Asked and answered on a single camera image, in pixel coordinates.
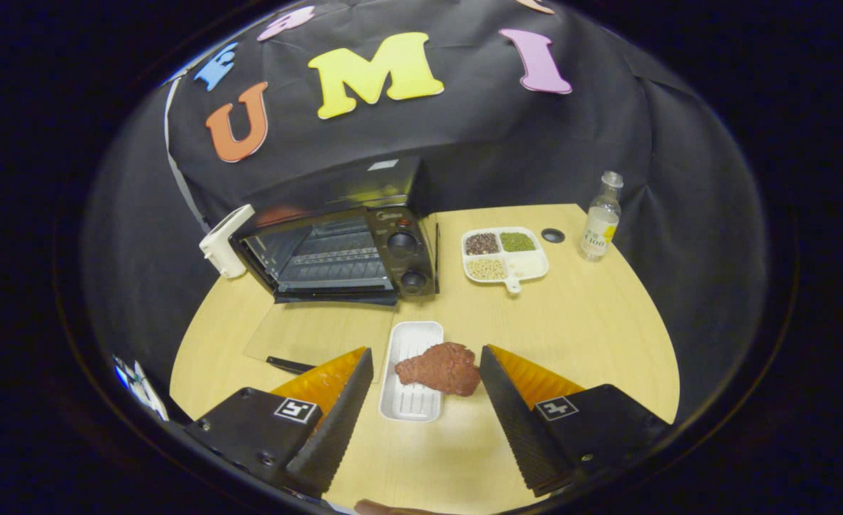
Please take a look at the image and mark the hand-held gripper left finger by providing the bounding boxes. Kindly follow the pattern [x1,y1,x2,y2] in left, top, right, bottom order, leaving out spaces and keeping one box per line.
[185,347,374,499]

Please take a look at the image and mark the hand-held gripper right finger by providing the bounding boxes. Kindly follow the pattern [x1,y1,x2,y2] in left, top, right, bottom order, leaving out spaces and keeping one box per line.
[479,345,673,498]

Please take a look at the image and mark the white rectangular plastic tray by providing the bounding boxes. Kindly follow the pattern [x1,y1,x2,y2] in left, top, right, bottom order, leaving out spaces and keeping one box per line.
[379,321,444,422]

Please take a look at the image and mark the red meat steak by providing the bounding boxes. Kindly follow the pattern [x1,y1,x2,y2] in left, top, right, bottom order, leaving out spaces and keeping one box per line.
[395,342,481,398]

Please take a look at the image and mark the black toaster oven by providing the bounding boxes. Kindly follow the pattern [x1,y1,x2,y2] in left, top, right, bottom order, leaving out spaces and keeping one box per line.
[230,156,440,380]

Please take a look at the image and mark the white bread toaster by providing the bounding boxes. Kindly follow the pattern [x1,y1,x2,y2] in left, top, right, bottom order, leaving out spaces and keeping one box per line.
[200,205,255,279]

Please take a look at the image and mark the white divided plate of grains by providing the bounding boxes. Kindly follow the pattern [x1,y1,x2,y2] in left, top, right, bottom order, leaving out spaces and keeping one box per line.
[462,227,550,294]

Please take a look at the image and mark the blue white printed sheet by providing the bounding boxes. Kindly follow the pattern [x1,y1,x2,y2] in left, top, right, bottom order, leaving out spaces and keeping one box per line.
[114,355,169,421]

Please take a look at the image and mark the clear glass bottle yellow label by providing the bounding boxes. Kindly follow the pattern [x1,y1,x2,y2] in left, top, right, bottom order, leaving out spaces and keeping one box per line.
[580,171,624,261]

